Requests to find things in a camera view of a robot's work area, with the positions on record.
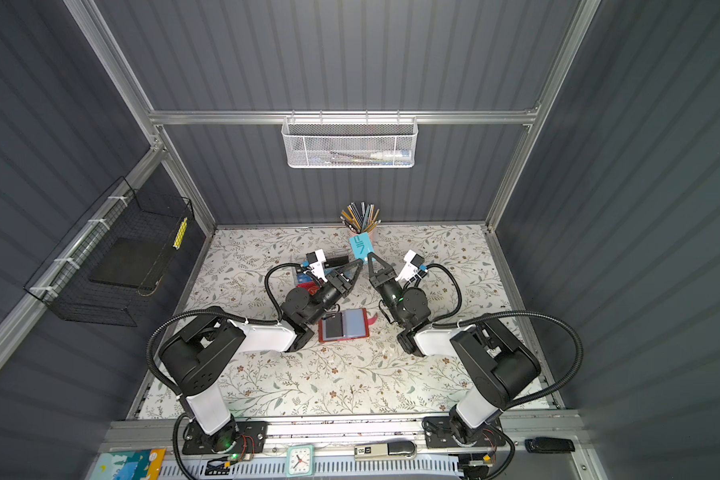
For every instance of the black remote on rail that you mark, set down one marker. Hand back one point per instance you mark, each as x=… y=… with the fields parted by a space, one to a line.
x=549 y=445

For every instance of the red card in organizer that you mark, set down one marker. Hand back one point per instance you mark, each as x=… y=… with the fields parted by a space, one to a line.
x=310 y=288

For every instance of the silver black usb device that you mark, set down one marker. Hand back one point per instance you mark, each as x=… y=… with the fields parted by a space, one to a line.
x=390 y=450

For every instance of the yellow tag on basket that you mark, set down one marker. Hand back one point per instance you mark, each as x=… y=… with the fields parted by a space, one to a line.
x=180 y=233

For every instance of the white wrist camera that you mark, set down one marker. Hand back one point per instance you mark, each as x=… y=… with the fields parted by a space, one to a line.
x=413 y=266
x=315 y=265

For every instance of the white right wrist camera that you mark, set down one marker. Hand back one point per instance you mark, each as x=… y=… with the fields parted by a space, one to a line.
x=413 y=266

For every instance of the colourful picture book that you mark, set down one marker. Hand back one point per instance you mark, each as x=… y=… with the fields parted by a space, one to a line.
x=128 y=465

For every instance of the white wire wall basket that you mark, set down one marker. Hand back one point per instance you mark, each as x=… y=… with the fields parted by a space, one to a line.
x=307 y=145

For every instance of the clear acrylic card organizer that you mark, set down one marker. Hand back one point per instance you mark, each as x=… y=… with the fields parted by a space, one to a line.
x=331 y=278

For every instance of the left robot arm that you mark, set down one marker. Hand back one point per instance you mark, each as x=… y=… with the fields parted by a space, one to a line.
x=190 y=351

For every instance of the small teal desk clock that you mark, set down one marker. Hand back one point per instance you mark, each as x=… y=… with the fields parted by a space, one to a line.
x=300 y=461

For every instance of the black wire side basket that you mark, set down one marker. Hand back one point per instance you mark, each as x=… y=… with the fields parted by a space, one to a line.
x=111 y=270

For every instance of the red leather card holder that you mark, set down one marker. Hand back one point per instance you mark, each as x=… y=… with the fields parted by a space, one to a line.
x=344 y=325

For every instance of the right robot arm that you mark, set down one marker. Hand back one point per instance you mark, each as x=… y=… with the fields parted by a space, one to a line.
x=498 y=364

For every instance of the teal card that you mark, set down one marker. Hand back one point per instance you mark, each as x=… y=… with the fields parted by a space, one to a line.
x=361 y=245

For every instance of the coloured pencils bundle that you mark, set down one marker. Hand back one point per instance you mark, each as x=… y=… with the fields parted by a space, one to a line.
x=360 y=218

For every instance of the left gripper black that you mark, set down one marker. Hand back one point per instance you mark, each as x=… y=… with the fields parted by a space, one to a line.
x=344 y=286

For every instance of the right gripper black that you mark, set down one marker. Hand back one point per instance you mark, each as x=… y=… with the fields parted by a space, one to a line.
x=389 y=275

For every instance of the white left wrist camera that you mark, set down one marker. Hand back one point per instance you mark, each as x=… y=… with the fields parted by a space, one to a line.
x=315 y=265

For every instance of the pens in white basket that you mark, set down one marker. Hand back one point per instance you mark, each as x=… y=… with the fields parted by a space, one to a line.
x=386 y=157

